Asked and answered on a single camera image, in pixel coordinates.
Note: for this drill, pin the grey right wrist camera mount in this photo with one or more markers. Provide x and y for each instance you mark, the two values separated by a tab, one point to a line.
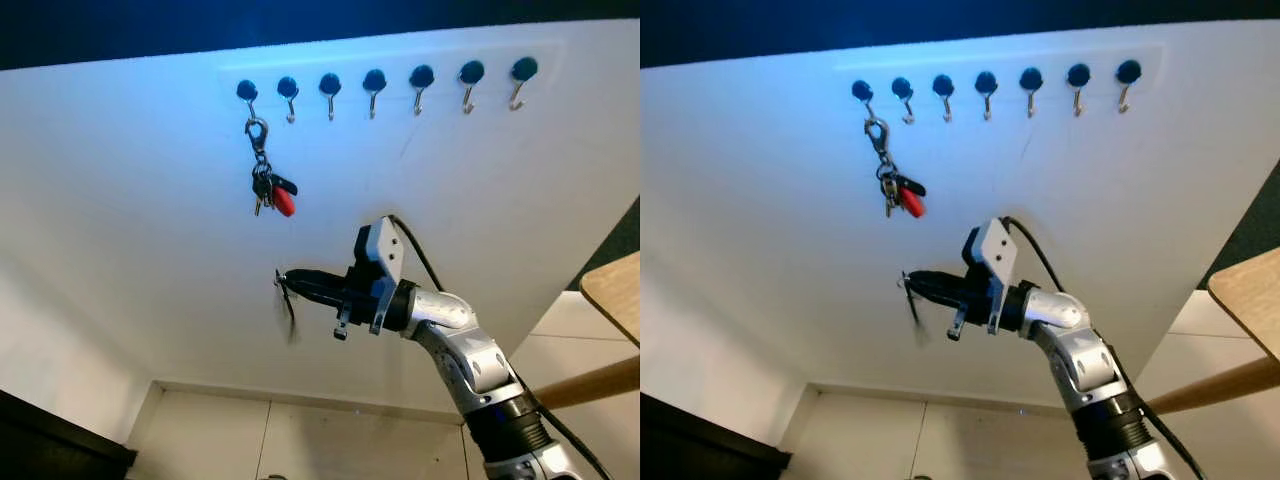
385	255
998	258

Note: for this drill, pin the white board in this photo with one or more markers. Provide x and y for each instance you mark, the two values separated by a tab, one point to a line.
150	250
780	260

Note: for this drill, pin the light wooden table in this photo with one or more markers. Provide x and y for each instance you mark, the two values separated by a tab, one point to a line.
1250	300
618	290

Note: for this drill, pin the black rug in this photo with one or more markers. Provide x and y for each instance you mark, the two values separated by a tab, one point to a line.
1245	240
615	245

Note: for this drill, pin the black cabinet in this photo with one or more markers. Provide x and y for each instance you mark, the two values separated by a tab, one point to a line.
685	448
50	445

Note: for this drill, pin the key bunch with red fob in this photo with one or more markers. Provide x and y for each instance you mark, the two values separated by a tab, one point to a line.
910	200
284	200

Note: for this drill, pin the black round wall hook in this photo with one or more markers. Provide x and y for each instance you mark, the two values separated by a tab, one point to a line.
862	90
374	79
902	87
288	87
524	69
1031	78
1129	71
330	83
986	81
421	76
471	72
1078	74
247	90
943	84

